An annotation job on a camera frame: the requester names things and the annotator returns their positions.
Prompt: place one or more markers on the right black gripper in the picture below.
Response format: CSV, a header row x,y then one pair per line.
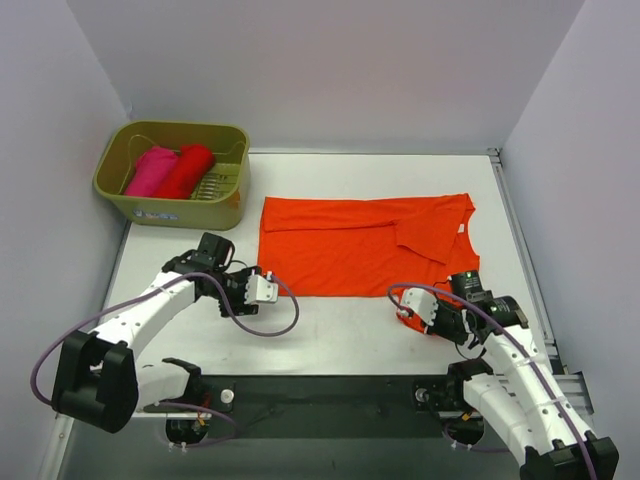
x,y
441,322

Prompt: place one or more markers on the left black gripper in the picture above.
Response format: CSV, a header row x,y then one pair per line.
x,y
235,298

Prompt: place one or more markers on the orange t shirt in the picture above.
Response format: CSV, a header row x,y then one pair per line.
x,y
365,248

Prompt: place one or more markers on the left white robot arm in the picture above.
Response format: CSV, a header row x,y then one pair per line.
x,y
100,379

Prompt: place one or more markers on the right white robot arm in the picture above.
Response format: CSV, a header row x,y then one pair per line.
x,y
513,389

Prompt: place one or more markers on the olive green plastic basket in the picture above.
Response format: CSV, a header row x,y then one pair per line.
x,y
218,201

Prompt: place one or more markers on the rolled red t shirt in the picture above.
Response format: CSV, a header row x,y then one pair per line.
x,y
194,162

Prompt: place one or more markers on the rolled pink t shirt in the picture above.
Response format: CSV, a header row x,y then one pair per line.
x,y
150,171

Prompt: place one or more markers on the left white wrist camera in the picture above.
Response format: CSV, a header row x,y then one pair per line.
x,y
260,290

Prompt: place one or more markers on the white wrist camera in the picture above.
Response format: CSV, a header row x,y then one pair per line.
x,y
418,309
260,290

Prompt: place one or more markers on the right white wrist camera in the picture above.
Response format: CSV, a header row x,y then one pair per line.
x,y
418,309

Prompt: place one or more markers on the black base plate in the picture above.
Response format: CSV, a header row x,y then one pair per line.
x,y
322,407

